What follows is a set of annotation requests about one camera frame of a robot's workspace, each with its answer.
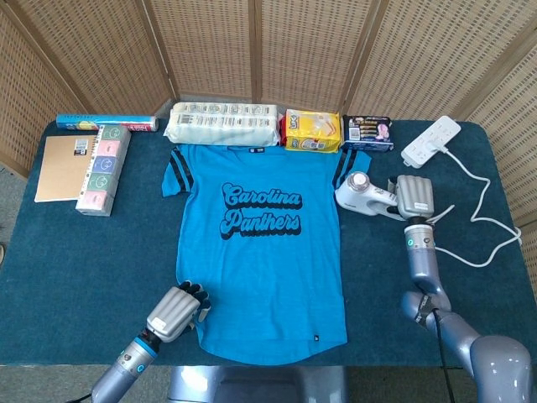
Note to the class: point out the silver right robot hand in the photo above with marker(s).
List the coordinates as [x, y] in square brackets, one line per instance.
[415, 195]

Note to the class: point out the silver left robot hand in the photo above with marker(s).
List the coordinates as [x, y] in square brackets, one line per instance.
[174, 312]

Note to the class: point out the white handheld garment steamer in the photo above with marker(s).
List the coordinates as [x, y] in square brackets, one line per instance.
[356, 197]

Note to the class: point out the blue Carolina Panthers t-shirt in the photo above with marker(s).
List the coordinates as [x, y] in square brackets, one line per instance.
[260, 273]

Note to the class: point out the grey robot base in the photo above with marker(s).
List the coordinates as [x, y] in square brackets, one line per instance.
[251, 386]

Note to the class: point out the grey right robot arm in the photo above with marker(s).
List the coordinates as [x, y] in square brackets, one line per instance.
[423, 260]

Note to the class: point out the white power strip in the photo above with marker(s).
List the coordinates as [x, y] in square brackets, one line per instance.
[419, 155]

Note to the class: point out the dark blue sanitary pad pack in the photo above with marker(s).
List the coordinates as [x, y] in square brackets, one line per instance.
[367, 134]

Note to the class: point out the teal carpet table cover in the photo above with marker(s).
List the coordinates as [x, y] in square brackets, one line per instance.
[84, 273]

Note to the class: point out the yellow biscuit pack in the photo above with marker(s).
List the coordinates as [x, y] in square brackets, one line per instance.
[312, 130]

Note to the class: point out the pastel pocket tissue pack stack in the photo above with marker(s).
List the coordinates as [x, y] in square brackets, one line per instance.
[102, 168]

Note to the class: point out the brown notebook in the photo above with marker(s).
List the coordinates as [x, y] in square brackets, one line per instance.
[58, 172]

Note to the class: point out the white tissue paper pack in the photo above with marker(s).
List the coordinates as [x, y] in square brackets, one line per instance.
[222, 126]

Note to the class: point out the blue plastic wrap roll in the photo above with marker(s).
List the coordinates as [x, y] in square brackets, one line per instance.
[75, 121]

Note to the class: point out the wooden rattan folding screen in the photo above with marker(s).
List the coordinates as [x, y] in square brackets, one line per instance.
[210, 42]

